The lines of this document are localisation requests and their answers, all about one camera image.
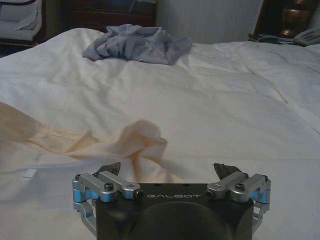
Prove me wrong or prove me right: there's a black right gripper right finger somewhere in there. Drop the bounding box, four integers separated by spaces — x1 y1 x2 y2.
206 162 272 230

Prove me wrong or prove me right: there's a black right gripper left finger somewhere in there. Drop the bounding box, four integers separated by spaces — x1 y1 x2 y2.
71 161 144 234

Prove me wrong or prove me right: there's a white bed duvet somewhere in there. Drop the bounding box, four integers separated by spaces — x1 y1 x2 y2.
0 27 320 240

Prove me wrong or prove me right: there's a peach cream garment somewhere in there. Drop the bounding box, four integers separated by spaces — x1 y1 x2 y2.
0 101 185 183

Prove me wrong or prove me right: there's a blue crumpled garment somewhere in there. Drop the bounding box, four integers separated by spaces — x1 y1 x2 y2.
81 23 194 66

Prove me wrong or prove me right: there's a dark wooden nightstand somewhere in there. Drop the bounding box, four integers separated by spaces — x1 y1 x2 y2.
247 0 320 46

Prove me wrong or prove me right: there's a grey desk telephone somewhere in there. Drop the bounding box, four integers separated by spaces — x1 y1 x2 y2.
292 27 320 47

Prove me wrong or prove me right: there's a dark wooden dresser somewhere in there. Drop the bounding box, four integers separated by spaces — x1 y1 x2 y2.
67 0 158 32

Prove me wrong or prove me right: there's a white fabric storage bag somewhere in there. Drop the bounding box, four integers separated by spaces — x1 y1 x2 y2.
0 0 43 41

